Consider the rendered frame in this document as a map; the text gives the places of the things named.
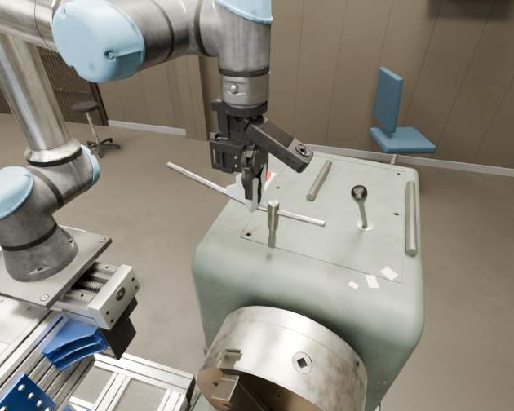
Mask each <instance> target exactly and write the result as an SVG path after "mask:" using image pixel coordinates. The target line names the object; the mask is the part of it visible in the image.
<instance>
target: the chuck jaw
mask: <svg viewBox="0 0 514 411"><path fill-rule="evenodd" d="M241 357H242V355H241V354H240V353H236V352H226V354H225V355H222V357H221V359H220V360H221V364H220V366H219V369H221V371H222V372H223V375H222V377H221V379H220V380H219V384H218V386H217V387H216V389H215V392H214V394H213V396H212V399H213V400H214V401H215V402H216V403H217V404H218V405H219V406H220V407H221V408H222V409H223V410H224V411H270V410H269V407H267V406H266V405H265V404H264V402H263V401H262V400H261V399H260V398H259V397H258V396H257V395H256V394H255V393H254V392H253V390H252V389H251V388H250V387H249V386H248V385H247V383H246V382H245V381H244V380H243V379H242V378H241V376H240V375H239V374H238V373H237V372H236V370H235V369H234V365H235V363H236V361H240V359H241Z"/></svg>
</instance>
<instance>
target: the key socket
mask: <svg viewBox="0 0 514 411"><path fill-rule="evenodd" d="M292 365H293V367H294V369H295V370H296V371H297V372H298V373H301V374H307V373H309V372H310V370H311V368H312V362H311V360H310V359H309V357H308V356H307V355H306V354H304V353H302V352H298V353H296V354H294V356H293V357H292Z"/></svg>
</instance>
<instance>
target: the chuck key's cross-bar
mask: <svg viewBox="0 0 514 411"><path fill-rule="evenodd" d="M166 166H167V167H168V168H170V169H172V170H174V171H176V172H178V173H180V174H182V175H185V176H187V177H189V178H190V179H193V180H195V181H197V182H199V183H201V184H203V185H205V186H207V187H208V188H211V189H213V190H215V191H216V192H219V193H221V194H223V195H225V196H226V197H229V198H231V199H233V200H234V201H237V202H240V203H242V204H243V205H246V204H245V203H243V202H241V201H239V200H237V199H235V198H233V197H231V196H229V195H228V194H227V193H226V189H225V188H222V187H220V186H219V185H216V184H214V183H212V182H210V181H208V180H206V179H204V178H202V177H200V176H198V175H195V174H194V173H192V172H190V171H188V170H186V169H184V168H182V167H180V166H177V165H175V164H173V163H171V162H167V164H166ZM257 210H260V211H263V212H267V213H268V207H267V206H265V205H260V204H258V207H257ZM277 215H279V216H282V217H286V218H289V219H294V220H298V221H301V222H305V223H310V224H313V225H317V226H320V227H325V225H326V221H324V220H320V219H315V218H311V217H308V216H304V215H301V214H296V213H292V212H289V211H285V210H279V211H278V212H277Z"/></svg>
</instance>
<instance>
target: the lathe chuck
mask: <svg viewBox="0 0 514 411"><path fill-rule="evenodd" d="M226 352H236V353H240V354H241V355H242V357H241V359H240V361H236V363H235V365H234V369H235V370H236V372H237V373H238V374H239V375H240V376H241V378H242V379H243V380H244V381H245V382H246V383H247V385H248V386H249V387H250V388H251V389H252V390H253V392H254V393H255V394H256V395H257V396H258V397H259V398H260V399H261V400H262V401H263V402H264V404H265V405H266V406H267V407H269V408H271V409H274V411H364V410H365V402H366V392H365V388H364V387H363V384H362V382H361V380H360V379H359V377H358V376H357V375H356V373H355V372H354V371H353V370H352V369H351V368H350V367H349V366H348V365H347V364H346V363H345V362H344V361H343V360H342V359H341V358H339V357H338V356H337V355H336V354H334V353H333V352H332V351H330V350H329V349H327V348H326V347H324V346H322V345H321V344H320V343H318V342H315V341H314V340H312V339H310V338H308V337H306V336H304V335H302V334H299V333H297V332H295V331H293V330H290V329H286V328H283V327H281V326H278V325H272V324H269V323H264V322H258V321H237V322H233V323H230V324H228V325H225V326H224V327H223V328H222V329H221V330H220V331H219V332H218V334H217V336H216V338H215V340H214V342H213V343H212V345H211V347H210V349H209V351H208V352H207V354H206V357H205V359H204V360H203V362H202V364H201V366H200V368H199V370H198V371H197V374H196V380H197V385H198V388H199V390H200V391H201V393H202V394H203V395H204V397H205V398H206V399H207V400H208V402H209V403H210V404H211V405H212V406H213V407H214V408H215V409H217V410H218V411H224V410H223V409H222V408H221V407H220V406H219V405H218V404H217V403H216V402H215V401H214V400H213V399H212V396H213V394H214V392H215V389H216V387H217V386H218V384H219V380H220V379H221V377H222V375H223V372H222V371H221V369H219V366H220V364H221V360H220V359H221V357H222V355H225V354H226ZM298 352H302V353H304V354H306V355H307V356H308V357H309V359H310V360H311V362H312V368H311V370H310V372H309V373H307V374H301V373H298V372H297V371H296V370H295V369H294V367H293V365H292V357H293V356H294V354H296V353H298Z"/></svg>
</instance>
